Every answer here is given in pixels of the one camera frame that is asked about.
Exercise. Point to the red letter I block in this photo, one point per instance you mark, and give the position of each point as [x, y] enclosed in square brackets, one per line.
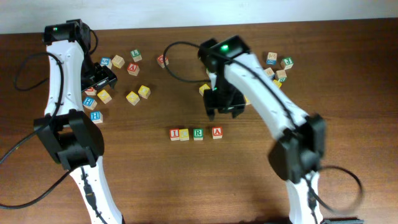
[174, 134]

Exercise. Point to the yellow block left upper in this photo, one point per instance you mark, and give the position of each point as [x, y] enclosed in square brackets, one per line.
[144, 91]

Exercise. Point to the blue block top left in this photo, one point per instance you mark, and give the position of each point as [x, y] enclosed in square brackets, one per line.
[106, 61]

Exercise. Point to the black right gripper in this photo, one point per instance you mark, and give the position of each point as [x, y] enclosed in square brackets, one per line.
[235, 108]

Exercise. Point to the red letter C block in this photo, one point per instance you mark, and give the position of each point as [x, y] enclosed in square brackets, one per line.
[162, 60]

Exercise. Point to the green letter J block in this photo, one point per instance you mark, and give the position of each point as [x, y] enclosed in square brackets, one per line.
[287, 63]

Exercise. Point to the green letter R block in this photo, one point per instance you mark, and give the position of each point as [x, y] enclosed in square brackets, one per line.
[198, 134]

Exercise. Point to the yellow block tilted right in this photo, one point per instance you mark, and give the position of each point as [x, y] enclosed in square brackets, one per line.
[277, 83]

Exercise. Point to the wooden block green edge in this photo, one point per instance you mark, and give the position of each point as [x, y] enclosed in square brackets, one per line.
[280, 75]

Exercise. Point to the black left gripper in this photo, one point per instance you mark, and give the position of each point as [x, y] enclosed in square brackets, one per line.
[107, 76]

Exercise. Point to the wooden block blue edge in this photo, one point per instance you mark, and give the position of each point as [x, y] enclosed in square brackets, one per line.
[270, 73]

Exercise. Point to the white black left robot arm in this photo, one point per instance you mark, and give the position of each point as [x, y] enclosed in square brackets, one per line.
[69, 135]

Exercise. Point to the yellow block left lower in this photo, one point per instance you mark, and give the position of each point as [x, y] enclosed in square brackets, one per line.
[133, 98]

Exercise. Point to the yellow block far left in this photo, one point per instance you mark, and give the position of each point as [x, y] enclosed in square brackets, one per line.
[104, 96]

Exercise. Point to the blue letter H block lower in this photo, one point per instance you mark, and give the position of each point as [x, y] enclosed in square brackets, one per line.
[96, 117]

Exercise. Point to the blue letter H block upper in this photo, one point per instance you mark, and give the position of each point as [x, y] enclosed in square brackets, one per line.
[89, 103]

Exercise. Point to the blue letter h block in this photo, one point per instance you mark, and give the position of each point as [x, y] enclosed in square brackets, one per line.
[96, 117]
[89, 103]

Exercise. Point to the yellow letter C block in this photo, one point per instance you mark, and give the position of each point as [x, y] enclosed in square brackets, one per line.
[184, 134]

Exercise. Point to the wooden block blue bottom right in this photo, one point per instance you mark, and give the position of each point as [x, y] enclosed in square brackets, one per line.
[271, 58]

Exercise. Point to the yellow block centre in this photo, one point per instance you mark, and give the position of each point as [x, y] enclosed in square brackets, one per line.
[203, 88]

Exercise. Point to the red letter M block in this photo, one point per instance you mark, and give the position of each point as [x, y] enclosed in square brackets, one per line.
[91, 92]

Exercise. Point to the red letter a block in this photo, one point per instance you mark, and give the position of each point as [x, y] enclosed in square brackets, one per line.
[133, 69]
[217, 132]

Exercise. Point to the plain wooden block left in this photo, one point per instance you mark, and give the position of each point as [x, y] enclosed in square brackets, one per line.
[118, 61]

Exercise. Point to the green letter L block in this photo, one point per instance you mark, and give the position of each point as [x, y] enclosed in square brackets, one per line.
[136, 55]

